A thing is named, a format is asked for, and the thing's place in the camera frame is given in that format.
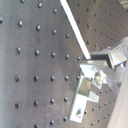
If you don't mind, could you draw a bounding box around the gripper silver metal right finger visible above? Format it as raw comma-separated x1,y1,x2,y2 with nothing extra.
109,37,128,67

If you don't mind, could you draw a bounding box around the white cable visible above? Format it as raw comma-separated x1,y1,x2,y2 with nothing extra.
59,0,92,61

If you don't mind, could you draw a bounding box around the silver metal cable clip bracket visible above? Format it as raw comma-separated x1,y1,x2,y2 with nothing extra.
69,76,99,123

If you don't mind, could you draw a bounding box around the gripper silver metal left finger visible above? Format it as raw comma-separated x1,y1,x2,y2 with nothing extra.
79,50,122,88

